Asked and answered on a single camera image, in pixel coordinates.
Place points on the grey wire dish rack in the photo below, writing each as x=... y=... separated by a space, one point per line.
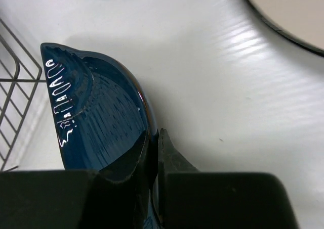
x=20 y=76

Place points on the dark blue leaf plate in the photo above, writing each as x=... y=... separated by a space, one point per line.
x=105 y=126

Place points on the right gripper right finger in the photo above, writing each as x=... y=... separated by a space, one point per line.
x=189 y=198

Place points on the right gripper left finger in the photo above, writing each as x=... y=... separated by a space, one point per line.
x=76 y=198

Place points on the cream tree pattern plate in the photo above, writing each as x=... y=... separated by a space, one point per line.
x=301 y=21

